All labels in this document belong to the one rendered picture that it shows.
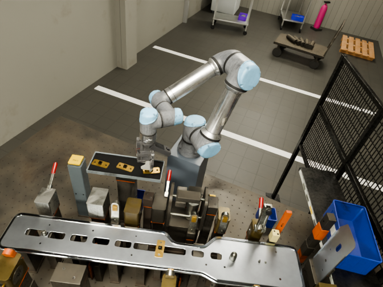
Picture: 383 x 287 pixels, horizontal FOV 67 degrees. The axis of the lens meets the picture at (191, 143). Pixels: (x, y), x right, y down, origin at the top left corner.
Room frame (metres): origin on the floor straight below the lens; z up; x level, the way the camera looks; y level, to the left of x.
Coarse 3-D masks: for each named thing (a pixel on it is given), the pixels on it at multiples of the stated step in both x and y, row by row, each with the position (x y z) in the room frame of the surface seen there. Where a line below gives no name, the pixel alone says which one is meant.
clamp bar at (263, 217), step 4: (264, 204) 0.84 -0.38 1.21; (268, 204) 0.85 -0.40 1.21; (264, 208) 0.83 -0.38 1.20; (268, 208) 0.83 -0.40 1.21; (264, 212) 0.84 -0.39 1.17; (268, 212) 0.80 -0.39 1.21; (260, 216) 0.83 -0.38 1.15; (264, 216) 0.83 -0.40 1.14; (268, 216) 0.82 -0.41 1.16; (260, 220) 0.82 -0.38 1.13; (264, 220) 0.83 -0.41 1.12; (256, 224) 0.83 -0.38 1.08; (260, 224) 0.82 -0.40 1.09; (264, 224) 0.82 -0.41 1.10; (256, 228) 0.81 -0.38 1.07
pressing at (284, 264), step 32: (32, 224) 0.68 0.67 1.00; (64, 224) 0.70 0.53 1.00; (96, 224) 0.73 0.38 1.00; (64, 256) 0.56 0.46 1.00; (96, 256) 0.58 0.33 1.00; (128, 256) 0.60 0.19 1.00; (192, 256) 0.65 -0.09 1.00; (224, 256) 0.68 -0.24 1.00; (256, 256) 0.70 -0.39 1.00; (288, 256) 0.73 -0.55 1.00
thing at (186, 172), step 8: (176, 144) 1.28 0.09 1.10; (176, 152) 1.21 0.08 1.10; (168, 160) 1.19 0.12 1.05; (176, 160) 1.17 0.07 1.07; (184, 160) 1.16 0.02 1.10; (192, 160) 1.17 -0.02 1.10; (200, 160) 1.18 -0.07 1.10; (168, 168) 1.19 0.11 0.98; (176, 168) 1.17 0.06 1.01; (184, 168) 1.16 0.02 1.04; (192, 168) 1.15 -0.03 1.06; (200, 168) 1.16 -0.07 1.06; (176, 176) 1.17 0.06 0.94; (184, 176) 1.16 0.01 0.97; (192, 176) 1.14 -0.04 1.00; (200, 176) 1.20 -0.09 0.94; (176, 184) 1.17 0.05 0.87; (184, 184) 1.15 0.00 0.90; (192, 184) 1.14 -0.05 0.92; (200, 184) 1.26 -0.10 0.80; (176, 192) 1.17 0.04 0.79
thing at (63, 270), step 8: (64, 264) 0.51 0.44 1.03; (72, 264) 0.51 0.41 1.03; (56, 272) 0.47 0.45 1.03; (64, 272) 0.48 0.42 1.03; (72, 272) 0.48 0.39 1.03; (80, 272) 0.49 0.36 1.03; (56, 280) 0.44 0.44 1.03; (64, 280) 0.45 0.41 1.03; (72, 280) 0.45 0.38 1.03; (80, 280) 0.46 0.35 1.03; (88, 280) 0.51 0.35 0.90
